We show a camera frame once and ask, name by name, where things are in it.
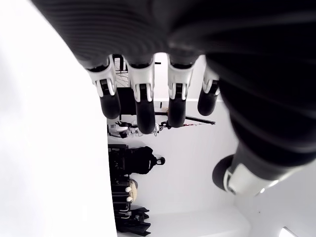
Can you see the silver humanoid robot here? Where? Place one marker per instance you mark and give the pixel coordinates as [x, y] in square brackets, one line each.
[118, 129]

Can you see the beige bag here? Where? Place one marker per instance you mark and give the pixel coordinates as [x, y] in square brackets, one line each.
[133, 190]

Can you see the black tripod stand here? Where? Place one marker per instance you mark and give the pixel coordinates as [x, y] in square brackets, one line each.
[197, 119]

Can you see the black chair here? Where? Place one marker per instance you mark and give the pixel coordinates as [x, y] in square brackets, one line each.
[118, 160]

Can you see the black cabinet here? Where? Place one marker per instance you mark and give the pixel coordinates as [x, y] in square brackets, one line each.
[126, 103]

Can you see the seated person in black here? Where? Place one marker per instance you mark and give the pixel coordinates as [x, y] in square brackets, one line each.
[140, 160]

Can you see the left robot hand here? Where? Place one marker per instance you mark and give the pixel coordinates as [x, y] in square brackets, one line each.
[222, 49]

